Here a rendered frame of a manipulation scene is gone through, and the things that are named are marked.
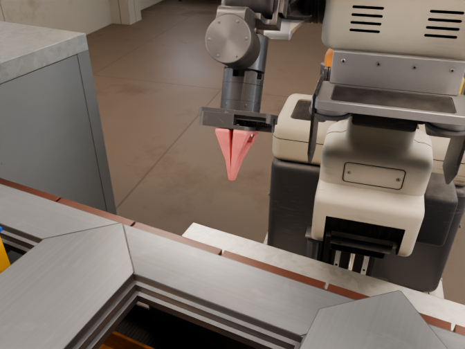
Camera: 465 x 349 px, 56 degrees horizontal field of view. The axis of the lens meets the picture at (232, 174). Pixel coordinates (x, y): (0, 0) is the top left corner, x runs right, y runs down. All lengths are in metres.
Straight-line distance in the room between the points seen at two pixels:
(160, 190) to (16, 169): 1.39
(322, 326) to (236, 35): 0.38
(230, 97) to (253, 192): 1.77
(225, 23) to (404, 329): 0.45
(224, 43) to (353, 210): 0.54
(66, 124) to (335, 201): 0.68
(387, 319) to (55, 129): 0.85
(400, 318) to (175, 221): 1.63
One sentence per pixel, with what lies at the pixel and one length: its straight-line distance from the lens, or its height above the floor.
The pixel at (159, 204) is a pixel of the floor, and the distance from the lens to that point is 2.30.
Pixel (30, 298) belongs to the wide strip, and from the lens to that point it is 0.70.
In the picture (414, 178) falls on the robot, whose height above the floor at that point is 0.85.
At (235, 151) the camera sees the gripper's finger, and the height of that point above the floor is 1.04.
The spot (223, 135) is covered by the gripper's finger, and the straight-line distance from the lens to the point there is 0.61.
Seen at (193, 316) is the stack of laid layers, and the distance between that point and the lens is 0.66.
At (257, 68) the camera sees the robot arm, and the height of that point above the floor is 1.14.
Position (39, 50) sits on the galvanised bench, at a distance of 1.09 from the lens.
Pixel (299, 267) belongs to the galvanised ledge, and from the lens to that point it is 0.95.
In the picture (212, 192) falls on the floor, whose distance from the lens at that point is 2.36.
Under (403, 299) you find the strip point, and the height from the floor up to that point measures 0.86.
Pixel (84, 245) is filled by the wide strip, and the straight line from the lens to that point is 0.76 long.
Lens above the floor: 1.33
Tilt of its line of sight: 32 degrees down
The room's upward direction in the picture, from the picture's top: straight up
